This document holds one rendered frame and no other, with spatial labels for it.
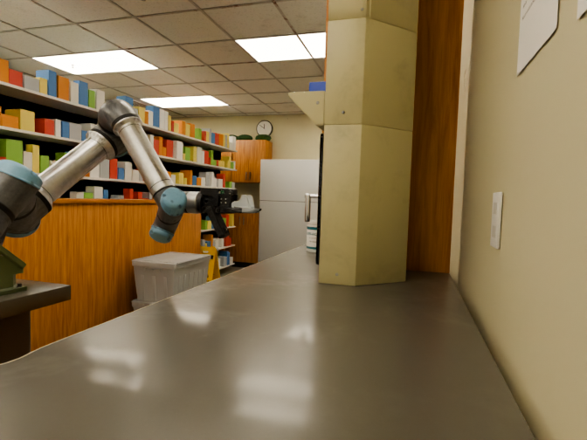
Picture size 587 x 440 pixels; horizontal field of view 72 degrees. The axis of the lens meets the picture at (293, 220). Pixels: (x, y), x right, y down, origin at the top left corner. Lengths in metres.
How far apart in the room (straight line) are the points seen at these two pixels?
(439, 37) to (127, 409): 1.48
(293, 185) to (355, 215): 5.16
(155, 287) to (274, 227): 3.35
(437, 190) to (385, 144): 0.37
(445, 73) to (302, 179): 4.84
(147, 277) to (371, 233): 2.47
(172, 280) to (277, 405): 2.81
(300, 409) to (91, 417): 0.24
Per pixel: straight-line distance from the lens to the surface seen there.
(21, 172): 1.26
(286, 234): 6.37
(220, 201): 1.35
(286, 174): 6.36
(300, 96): 1.26
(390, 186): 1.26
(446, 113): 1.58
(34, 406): 0.60
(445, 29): 1.66
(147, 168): 1.32
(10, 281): 1.20
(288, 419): 0.51
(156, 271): 3.36
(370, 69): 1.26
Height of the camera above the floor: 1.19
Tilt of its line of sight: 3 degrees down
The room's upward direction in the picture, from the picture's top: 2 degrees clockwise
